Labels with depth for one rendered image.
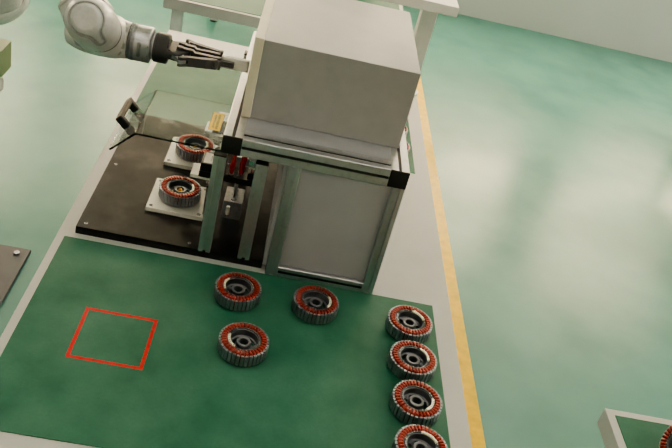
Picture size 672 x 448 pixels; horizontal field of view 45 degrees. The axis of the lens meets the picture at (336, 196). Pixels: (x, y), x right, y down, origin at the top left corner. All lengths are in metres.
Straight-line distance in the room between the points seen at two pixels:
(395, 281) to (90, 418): 0.89
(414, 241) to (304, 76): 0.67
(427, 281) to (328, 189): 0.44
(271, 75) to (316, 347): 0.64
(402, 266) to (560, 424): 1.14
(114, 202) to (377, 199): 0.70
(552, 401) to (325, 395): 1.55
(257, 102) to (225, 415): 0.72
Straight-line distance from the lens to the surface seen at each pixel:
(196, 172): 2.17
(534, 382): 3.26
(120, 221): 2.14
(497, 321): 3.46
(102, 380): 1.75
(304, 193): 1.95
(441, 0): 2.90
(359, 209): 1.97
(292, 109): 1.95
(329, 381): 1.83
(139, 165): 2.38
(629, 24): 7.37
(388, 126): 1.97
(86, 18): 1.88
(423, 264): 2.27
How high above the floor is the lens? 2.01
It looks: 31 degrees down
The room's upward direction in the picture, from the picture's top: 15 degrees clockwise
